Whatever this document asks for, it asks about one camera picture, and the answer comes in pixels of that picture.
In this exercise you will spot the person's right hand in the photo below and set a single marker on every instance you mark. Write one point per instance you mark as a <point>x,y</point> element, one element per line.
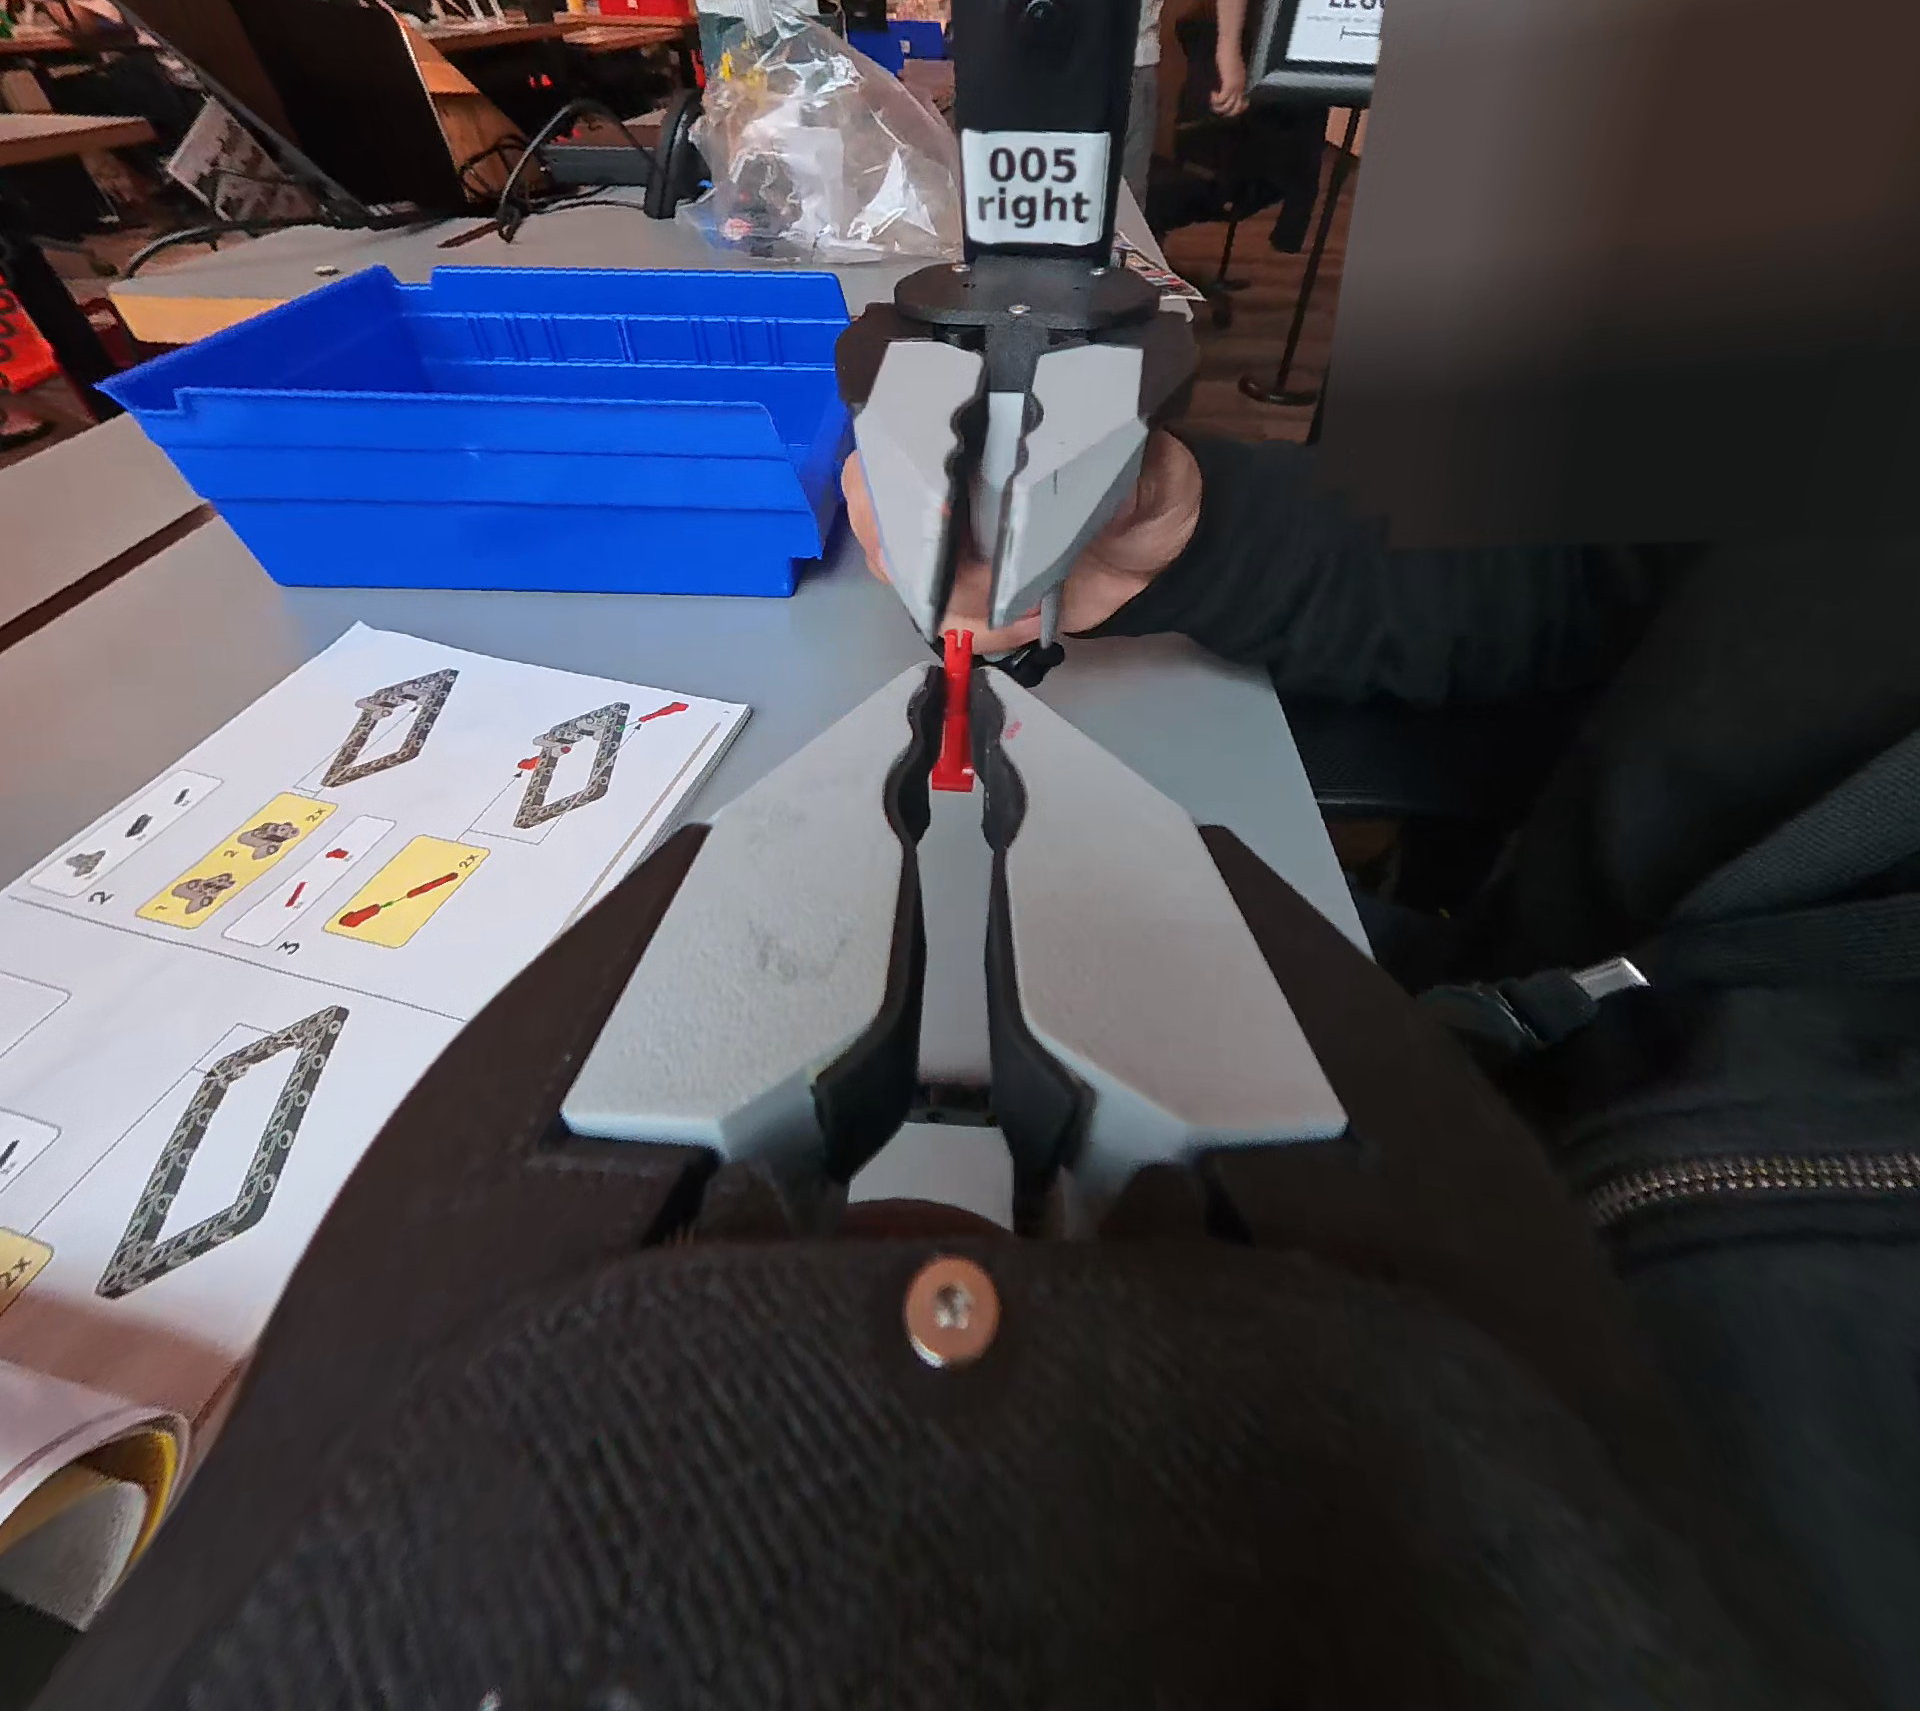
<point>1157,526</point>

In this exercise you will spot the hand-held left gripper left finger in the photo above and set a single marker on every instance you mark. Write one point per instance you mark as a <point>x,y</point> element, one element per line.
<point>749,960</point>

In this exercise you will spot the lego instruction booklet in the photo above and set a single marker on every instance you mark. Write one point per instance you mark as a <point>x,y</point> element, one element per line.
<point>632,754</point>

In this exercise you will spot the thin red lego pin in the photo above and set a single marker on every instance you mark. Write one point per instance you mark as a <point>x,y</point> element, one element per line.
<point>951,735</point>

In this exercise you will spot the person's black jacket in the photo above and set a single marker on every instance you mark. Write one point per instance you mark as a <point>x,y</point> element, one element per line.
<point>1771,1290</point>

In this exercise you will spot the blue plastic bin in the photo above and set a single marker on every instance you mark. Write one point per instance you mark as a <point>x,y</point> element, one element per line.
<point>495,497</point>

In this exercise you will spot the person's right forearm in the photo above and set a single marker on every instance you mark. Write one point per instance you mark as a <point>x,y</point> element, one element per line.
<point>1322,585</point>

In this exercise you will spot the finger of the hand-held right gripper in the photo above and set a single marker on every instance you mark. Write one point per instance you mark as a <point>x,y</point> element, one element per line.
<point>1074,466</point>
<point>908,466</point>

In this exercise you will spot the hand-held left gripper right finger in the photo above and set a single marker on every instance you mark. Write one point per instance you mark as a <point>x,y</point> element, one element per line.
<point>1169,960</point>

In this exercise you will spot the framed sign on stand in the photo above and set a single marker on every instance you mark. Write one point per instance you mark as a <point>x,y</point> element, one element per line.
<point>1344,16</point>

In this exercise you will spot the clear plastic bag of parts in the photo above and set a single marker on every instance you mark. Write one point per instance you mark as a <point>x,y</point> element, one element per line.
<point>841,135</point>

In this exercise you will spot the red storage bin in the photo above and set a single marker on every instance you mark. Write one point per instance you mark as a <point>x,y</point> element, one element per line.
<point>654,0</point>

